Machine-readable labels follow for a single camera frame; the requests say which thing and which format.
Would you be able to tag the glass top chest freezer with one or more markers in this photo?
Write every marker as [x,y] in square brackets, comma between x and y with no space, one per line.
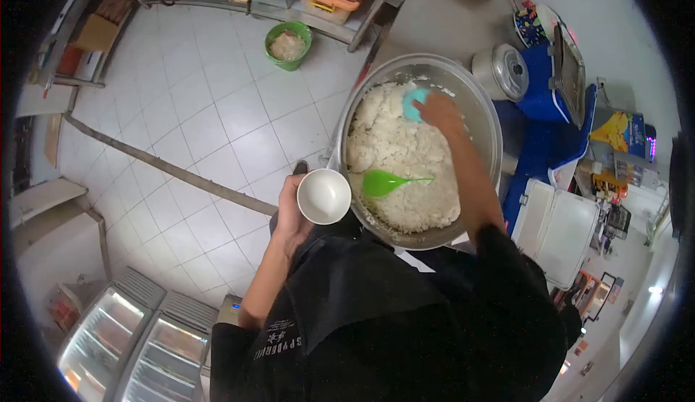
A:
[103,337]
[168,356]

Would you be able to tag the white paper bowl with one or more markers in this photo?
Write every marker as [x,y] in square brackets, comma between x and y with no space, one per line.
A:
[324,196]

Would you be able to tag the steel shelf rack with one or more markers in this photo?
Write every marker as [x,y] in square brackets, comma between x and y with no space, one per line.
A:
[87,38]

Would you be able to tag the person's left thumb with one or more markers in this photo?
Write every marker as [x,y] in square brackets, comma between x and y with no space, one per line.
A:
[289,190]

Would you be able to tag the person's body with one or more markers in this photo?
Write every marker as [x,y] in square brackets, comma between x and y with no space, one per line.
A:
[391,320]

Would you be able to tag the cooked white rice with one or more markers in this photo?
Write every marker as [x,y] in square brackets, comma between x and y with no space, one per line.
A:
[396,157]

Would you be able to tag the turquoise rice scoop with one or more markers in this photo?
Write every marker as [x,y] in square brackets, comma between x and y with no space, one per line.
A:
[413,103]

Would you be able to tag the large steel rice pot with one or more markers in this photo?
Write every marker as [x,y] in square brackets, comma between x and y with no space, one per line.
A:
[478,130]

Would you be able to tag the yellow and blue packet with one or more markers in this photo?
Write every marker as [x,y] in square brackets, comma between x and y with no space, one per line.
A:
[619,132]

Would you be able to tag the white cooler box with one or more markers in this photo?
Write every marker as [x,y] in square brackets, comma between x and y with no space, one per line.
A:
[556,231]

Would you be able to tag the colourful patterned bowl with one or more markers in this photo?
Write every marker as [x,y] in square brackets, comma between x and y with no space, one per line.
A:
[529,26]

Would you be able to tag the blue cooler box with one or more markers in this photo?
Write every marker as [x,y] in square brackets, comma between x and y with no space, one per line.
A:
[543,125]

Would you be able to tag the person's right hand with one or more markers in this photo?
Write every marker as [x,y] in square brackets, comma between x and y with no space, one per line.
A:
[441,114]

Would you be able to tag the green plastic bucket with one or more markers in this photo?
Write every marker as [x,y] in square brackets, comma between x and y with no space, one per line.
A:
[288,45]

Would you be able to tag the person's left hand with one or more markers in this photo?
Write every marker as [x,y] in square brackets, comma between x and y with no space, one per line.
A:
[290,214]

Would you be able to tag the green plastic rice paddle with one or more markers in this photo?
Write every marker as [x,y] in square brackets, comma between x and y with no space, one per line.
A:
[385,182]

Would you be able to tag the person's right fingers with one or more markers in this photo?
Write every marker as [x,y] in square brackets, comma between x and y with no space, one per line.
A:
[421,109]

